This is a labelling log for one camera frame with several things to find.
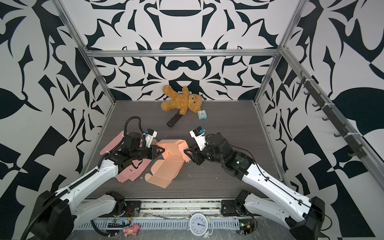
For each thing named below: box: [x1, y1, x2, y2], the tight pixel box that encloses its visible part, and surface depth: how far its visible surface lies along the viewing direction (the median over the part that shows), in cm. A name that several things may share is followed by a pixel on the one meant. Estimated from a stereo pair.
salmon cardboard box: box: [145, 139, 192, 189], surface depth 76 cm
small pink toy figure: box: [123, 223, 140, 237], surface depth 69 cm
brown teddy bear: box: [160, 85, 203, 115], surface depth 113 cm
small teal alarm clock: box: [197, 109, 208, 120], surface depth 113 cm
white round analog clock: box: [187, 213, 214, 239], surface depth 70 cm
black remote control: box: [166, 109, 183, 127], surface depth 110 cm
